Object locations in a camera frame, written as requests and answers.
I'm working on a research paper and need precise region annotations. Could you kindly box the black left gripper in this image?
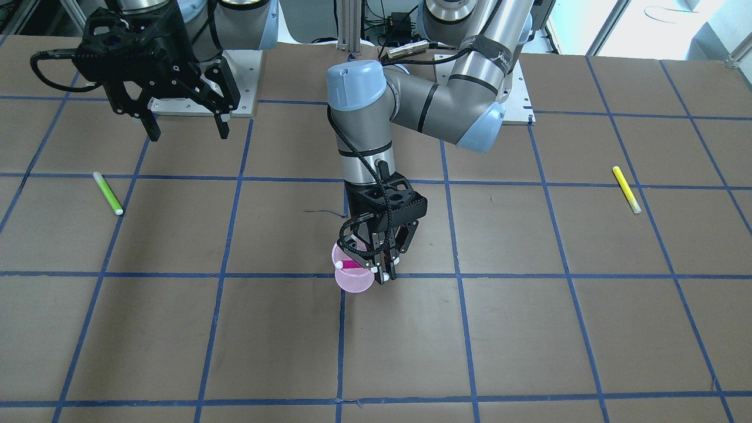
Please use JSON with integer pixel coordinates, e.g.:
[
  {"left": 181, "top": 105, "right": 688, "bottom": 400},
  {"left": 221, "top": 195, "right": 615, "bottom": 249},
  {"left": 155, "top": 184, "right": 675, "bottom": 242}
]
[{"left": 338, "top": 172, "right": 429, "bottom": 286}]

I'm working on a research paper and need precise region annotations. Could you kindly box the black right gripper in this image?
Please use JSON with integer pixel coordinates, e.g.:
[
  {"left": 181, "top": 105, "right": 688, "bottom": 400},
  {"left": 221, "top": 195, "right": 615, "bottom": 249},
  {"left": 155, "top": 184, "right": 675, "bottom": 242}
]
[{"left": 73, "top": 6, "right": 240, "bottom": 142}]

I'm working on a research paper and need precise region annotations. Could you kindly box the pink mesh cup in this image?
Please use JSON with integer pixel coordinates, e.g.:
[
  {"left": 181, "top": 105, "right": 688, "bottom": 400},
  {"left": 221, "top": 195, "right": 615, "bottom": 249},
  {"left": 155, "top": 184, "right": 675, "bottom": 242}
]
[{"left": 331, "top": 243, "right": 374, "bottom": 293}]

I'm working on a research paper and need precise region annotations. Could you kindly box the pink highlighter pen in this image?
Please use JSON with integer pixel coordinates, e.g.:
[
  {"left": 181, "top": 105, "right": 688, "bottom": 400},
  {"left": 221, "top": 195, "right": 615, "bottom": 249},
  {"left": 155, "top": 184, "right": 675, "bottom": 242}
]
[{"left": 334, "top": 260, "right": 371, "bottom": 271}]

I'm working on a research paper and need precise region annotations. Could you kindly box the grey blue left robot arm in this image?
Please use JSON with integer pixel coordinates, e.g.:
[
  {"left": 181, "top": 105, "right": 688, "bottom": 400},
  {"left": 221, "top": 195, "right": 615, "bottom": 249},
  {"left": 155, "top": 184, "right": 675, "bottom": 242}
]
[{"left": 327, "top": 1, "right": 533, "bottom": 284}]

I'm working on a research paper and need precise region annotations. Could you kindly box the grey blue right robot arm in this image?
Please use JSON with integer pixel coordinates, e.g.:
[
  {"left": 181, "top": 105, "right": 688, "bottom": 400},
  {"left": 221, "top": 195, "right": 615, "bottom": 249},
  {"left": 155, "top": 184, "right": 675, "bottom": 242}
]
[{"left": 72, "top": 1, "right": 278, "bottom": 141}]

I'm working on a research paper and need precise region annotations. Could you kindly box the green highlighter pen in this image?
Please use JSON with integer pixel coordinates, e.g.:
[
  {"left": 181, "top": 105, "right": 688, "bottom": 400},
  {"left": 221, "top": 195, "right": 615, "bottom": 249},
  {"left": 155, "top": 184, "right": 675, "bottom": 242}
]
[{"left": 92, "top": 172, "right": 124, "bottom": 216}]

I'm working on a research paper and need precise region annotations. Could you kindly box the yellow highlighter pen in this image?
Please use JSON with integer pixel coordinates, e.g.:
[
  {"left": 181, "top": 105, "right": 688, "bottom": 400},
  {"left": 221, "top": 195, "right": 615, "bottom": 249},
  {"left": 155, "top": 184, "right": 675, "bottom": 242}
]
[{"left": 612, "top": 166, "right": 642, "bottom": 214}]

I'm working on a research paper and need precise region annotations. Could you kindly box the aluminium frame post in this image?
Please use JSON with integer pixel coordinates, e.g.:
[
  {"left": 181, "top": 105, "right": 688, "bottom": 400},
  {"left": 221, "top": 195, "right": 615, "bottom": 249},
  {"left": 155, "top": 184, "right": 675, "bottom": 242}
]
[{"left": 335, "top": 0, "right": 363, "bottom": 56}]

